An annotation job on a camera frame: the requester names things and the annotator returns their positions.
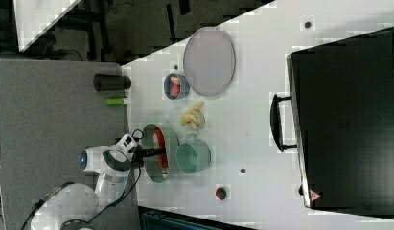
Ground white side table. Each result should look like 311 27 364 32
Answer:
13 0 81 52

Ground black toaster oven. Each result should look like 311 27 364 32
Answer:
286 28 394 219

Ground green marker pen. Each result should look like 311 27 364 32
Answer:
105 98 128 106

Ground dark blue crate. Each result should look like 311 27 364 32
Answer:
138 206 253 230

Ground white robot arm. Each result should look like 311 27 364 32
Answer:
29 134 167 230

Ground black cylinder post upper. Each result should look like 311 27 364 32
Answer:
93 74 131 92

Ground red ketchup bottle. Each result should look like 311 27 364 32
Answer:
153 128 169 178

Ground orange toy bread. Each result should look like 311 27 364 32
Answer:
171 76 180 85

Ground red toy strawberry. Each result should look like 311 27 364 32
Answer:
171 85 180 98

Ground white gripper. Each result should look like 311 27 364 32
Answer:
117 134 166 168

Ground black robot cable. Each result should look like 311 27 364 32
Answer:
20 128 145 230

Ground small blue bowl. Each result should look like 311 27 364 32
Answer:
164 74 190 100

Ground grey round plate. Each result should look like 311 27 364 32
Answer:
183 27 236 97

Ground teal mug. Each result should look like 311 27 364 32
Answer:
175 134 211 174

